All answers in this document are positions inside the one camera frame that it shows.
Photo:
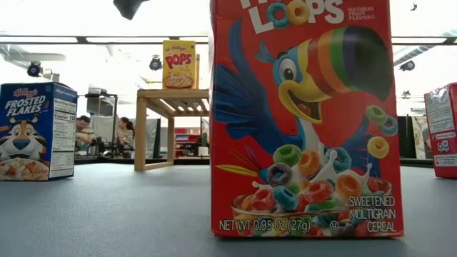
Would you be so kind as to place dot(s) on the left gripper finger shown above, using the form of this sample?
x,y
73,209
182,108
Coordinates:
x,y
129,7

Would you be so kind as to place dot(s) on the yellow Corn Pops cereal box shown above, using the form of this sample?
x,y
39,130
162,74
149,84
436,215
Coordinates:
x,y
178,60
198,71

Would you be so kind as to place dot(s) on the blue Frosted Flakes cereal box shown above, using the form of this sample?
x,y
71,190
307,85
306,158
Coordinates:
x,y
25,107

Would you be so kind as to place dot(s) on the red Froot Loops cereal box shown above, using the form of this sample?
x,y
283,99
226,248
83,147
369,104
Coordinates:
x,y
442,118
321,153

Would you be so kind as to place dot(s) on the wooden slatted shelf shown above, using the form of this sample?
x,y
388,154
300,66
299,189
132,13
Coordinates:
x,y
171,93

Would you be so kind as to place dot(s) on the long ceiling light strip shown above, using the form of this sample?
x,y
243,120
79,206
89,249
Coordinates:
x,y
82,39

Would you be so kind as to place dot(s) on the black ceiling spotlight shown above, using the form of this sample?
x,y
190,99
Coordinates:
x,y
407,65
34,69
155,64

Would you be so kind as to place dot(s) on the person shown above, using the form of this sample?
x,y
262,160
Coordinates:
x,y
125,135
84,133

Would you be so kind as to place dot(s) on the red storage rack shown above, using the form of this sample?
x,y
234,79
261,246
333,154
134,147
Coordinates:
x,y
185,137

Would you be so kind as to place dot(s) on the black room divider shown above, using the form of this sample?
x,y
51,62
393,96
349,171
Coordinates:
x,y
405,139

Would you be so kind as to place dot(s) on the black metal frame stand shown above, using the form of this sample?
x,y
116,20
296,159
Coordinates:
x,y
101,95

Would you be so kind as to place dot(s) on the black table frame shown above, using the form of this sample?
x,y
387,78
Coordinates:
x,y
194,161

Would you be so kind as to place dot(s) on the grey ceiling duct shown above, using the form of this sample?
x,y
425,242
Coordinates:
x,y
414,53

